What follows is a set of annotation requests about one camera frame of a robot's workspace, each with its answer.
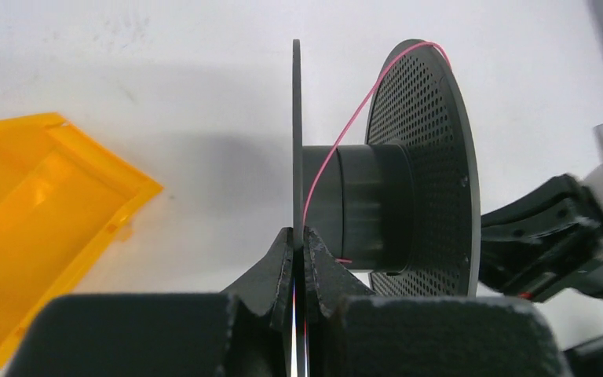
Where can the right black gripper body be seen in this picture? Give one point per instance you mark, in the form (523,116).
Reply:
(547,241)

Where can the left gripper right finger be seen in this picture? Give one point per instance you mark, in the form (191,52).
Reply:
(355,332)

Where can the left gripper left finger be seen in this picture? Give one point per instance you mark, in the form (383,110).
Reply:
(244,330)

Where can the black perforated cable spool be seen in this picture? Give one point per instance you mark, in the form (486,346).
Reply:
(404,204)

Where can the yellow plastic bin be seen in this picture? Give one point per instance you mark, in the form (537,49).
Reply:
(63,199)

